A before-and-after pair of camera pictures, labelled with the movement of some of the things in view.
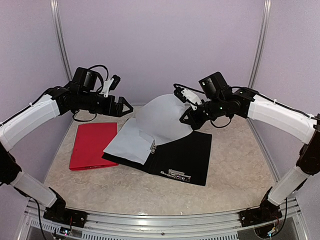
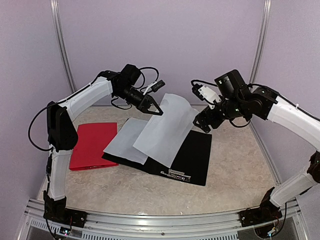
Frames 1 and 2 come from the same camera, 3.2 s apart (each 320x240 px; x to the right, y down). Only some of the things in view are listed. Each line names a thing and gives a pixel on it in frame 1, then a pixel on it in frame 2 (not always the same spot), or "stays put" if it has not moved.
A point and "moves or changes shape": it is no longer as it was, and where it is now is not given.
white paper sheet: x=159 y=118 moves or changes shape
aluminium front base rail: x=33 y=225 stays put
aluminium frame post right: x=261 y=43 stays put
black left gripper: x=116 y=111 → x=148 y=100
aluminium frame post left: x=56 y=10 stays put
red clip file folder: x=90 y=141 stays put
